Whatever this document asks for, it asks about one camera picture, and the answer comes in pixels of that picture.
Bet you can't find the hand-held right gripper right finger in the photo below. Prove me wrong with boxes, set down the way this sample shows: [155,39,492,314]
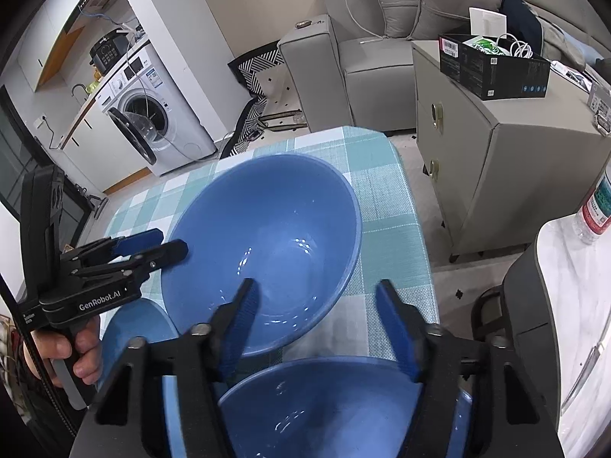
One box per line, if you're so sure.
[375,279,567,458]

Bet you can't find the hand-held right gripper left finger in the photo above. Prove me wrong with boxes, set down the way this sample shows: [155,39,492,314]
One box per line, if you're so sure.
[69,277,261,458]

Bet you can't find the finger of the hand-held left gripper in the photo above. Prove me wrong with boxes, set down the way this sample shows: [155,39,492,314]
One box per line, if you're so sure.
[62,228,166,266]
[71,239,189,288]

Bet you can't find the blue bowl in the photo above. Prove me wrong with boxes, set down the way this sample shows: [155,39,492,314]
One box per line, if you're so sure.
[162,356,474,458]
[160,153,363,358]
[98,298,180,383]

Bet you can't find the person's left forearm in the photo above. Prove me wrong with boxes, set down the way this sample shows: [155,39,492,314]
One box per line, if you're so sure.
[0,312,79,444]

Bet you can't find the person's left hand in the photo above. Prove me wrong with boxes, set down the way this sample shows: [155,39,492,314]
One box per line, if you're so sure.
[24,319,104,388]

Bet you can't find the upright vacuum cleaner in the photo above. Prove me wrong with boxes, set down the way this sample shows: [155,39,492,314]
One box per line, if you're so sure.
[61,178,104,221]

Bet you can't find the dark glass door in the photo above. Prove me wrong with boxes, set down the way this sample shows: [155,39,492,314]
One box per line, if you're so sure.
[0,85,92,251]

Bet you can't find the teal checkered tablecloth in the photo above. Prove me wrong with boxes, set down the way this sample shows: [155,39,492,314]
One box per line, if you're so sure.
[98,125,439,364]

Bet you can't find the white kitchen counter cabinet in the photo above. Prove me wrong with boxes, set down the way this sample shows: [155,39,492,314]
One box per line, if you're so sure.
[42,71,159,197]

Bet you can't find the white washing machine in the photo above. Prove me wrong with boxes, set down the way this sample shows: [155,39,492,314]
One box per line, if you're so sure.
[95,40,218,177]

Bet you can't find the dark chair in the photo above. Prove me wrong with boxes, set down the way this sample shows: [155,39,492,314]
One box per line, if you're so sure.
[470,242,562,421]

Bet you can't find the white marble table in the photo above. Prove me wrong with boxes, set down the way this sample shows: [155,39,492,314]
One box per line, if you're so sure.
[534,209,611,442]

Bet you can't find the black pressure cooker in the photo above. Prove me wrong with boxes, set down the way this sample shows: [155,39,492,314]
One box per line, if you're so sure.
[89,28,130,77]

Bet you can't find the black and white patterned rug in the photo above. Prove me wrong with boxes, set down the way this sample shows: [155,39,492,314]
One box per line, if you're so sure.
[226,40,312,154]

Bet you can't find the grey side cabinet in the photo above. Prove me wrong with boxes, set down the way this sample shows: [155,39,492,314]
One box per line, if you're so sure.
[411,39,611,264]

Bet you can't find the clear plastic water bottle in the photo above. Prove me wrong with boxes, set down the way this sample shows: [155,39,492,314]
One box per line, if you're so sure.
[572,156,611,245]

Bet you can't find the grey sofa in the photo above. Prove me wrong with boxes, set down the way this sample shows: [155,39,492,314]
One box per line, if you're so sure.
[278,0,611,135]

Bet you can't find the black cardboard box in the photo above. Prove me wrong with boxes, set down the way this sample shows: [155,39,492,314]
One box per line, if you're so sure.
[438,33,551,101]

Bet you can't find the green packet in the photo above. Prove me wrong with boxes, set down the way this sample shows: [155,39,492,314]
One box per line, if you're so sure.
[470,35,502,54]

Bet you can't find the small grey box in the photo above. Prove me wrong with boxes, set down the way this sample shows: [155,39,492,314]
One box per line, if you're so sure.
[585,78,611,137]

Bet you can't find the small white box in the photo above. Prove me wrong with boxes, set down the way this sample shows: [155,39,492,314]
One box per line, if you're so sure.
[468,6,508,39]

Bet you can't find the dark clothing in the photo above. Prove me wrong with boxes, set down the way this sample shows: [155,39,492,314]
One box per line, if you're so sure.
[500,0,545,54]

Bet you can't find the white wall cabinets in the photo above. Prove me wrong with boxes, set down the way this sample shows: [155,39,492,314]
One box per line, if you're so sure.
[34,0,140,92]

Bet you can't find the white coiled cable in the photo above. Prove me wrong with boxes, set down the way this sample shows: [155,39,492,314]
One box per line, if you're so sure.
[496,33,536,58]

